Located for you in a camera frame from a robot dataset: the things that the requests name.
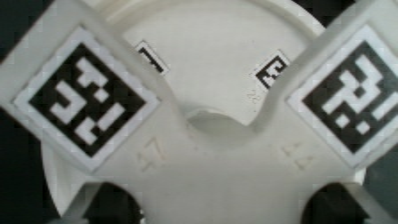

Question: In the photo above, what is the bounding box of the white cross-shaped table base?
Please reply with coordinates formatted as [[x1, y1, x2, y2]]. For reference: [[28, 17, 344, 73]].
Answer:
[[0, 0, 398, 224]]

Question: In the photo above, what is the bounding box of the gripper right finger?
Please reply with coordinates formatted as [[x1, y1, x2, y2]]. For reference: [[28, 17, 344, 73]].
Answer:
[[300, 183, 390, 224]]

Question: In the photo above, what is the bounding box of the white round table top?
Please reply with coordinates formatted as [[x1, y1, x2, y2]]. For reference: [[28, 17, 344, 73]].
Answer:
[[40, 0, 333, 218]]

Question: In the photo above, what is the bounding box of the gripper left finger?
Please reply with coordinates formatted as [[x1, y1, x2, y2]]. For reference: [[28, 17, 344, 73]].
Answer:
[[60, 182, 143, 224]]

